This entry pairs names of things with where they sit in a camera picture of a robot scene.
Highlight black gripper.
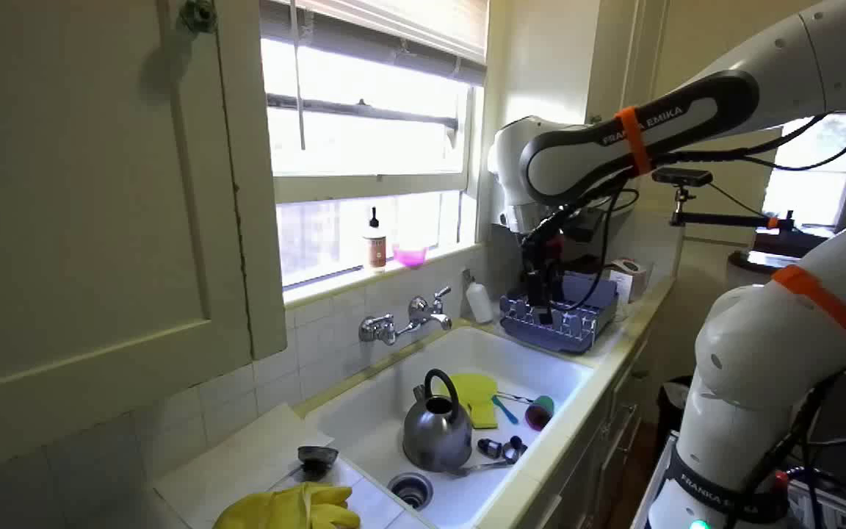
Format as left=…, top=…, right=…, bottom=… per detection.
left=522, top=208, right=572, bottom=304

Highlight yellow sponge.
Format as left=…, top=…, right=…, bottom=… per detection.
left=460, top=389, right=504, bottom=436

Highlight steel kettle with black handle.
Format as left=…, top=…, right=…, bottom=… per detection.
left=400, top=368, right=475, bottom=477

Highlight yellow plastic plate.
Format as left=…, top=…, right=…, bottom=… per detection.
left=438, top=368, right=503, bottom=418

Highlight white sink basin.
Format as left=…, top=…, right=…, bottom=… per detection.
left=307, top=324, right=597, bottom=529

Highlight metal sink drain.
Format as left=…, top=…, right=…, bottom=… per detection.
left=388, top=470, right=434, bottom=511

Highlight white soap dispenser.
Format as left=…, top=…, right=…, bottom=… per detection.
left=460, top=267, right=495, bottom=329

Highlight small white box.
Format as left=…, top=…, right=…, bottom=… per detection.
left=604, top=260, right=651, bottom=304

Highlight pink plastic bowl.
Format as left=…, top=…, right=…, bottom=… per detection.
left=391, top=243, right=431, bottom=271

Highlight red and green cup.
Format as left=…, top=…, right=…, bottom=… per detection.
left=522, top=393, right=559, bottom=436

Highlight blue plastic utensil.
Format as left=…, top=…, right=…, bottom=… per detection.
left=490, top=393, right=522, bottom=426

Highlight pump bottle with brown label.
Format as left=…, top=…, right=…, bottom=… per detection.
left=365, top=207, right=391, bottom=271

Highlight cream base cabinet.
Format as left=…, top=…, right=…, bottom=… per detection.
left=529, top=321, right=663, bottom=529

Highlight metal measuring cup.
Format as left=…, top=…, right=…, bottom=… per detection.
left=440, top=436, right=532, bottom=477

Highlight cream framed window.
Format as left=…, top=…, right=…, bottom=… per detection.
left=258, top=0, right=490, bottom=298

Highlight cream window blind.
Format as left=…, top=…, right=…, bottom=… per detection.
left=287, top=0, right=493, bottom=64

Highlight black measuring cup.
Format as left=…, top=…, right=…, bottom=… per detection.
left=294, top=445, right=341, bottom=481

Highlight cream cabinet door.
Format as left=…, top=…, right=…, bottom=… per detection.
left=0, top=0, right=287, bottom=481

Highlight wire dish drying rack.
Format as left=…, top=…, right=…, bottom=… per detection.
left=495, top=267, right=623, bottom=357

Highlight chrome wall faucet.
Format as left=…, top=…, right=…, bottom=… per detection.
left=359, top=286, right=454, bottom=346

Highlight black camera on stand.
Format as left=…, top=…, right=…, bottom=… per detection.
left=651, top=166, right=788, bottom=232

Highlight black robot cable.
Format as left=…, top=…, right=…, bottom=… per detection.
left=578, top=91, right=846, bottom=298

